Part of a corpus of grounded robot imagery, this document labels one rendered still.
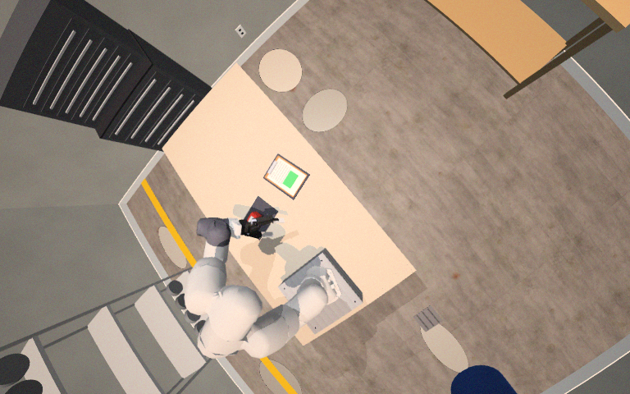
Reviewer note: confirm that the red and black self-inking stamp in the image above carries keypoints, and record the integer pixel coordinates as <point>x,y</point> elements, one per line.
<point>254,215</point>

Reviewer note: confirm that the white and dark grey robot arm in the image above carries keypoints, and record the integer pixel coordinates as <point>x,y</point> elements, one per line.
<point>232,310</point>

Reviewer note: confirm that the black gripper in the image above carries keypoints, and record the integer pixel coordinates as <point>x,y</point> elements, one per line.
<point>251,227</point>

